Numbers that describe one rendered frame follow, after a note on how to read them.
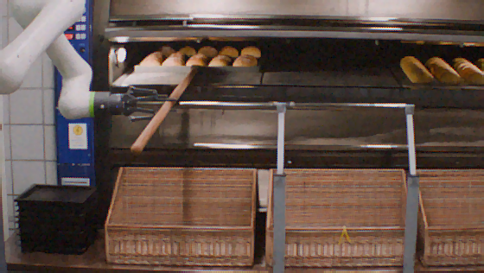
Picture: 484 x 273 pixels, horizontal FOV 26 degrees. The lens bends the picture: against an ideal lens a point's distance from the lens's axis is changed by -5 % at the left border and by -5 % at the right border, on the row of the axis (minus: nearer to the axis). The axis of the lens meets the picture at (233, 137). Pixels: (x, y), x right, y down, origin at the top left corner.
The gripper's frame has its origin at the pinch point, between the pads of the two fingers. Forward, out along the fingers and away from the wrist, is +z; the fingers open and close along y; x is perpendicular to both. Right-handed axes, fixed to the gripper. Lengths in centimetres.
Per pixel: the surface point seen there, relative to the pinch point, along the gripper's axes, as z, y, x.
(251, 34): 27, -21, -41
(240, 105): 24.6, 3.1, -18.3
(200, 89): 6, 3, -56
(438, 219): 104, 53, -47
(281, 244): 40, 49, 4
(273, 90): 36, 3, -56
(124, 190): -24, 43, -49
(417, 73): 96, -3, -73
